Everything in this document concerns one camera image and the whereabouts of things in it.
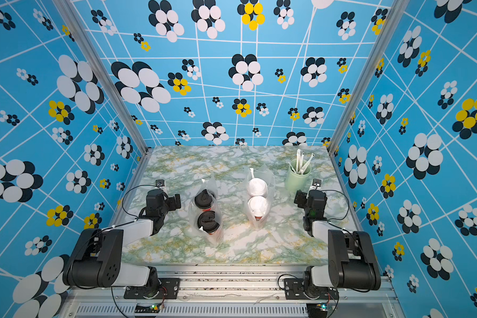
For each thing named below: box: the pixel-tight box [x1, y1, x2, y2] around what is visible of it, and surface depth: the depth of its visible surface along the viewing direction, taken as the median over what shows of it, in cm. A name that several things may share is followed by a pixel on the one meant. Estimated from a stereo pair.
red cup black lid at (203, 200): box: [194, 188, 213, 212], surface depth 80 cm
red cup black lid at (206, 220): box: [196, 210, 220, 236], surface depth 74 cm
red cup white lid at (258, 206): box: [247, 195, 269, 221], surface depth 79 cm
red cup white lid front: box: [247, 177, 268, 197], surface depth 84 cm
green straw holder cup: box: [284, 159, 313, 193], surface depth 98 cm
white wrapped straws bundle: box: [288, 148, 316, 175], surface depth 97 cm
